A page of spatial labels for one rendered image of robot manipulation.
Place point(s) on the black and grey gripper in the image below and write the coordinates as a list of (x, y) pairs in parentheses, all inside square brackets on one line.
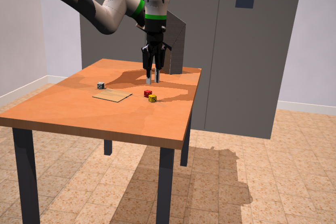
[(154, 47)]

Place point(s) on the yellow die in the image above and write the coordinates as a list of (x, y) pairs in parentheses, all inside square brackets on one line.
[(152, 98)]

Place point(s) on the dark red die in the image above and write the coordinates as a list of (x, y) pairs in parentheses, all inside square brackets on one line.
[(147, 93)]

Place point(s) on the tan flat mat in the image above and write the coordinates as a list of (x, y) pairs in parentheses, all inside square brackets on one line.
[(112, 95)]

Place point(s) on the white die with black pips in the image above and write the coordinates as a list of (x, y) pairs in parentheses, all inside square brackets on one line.
[(100, 85)]

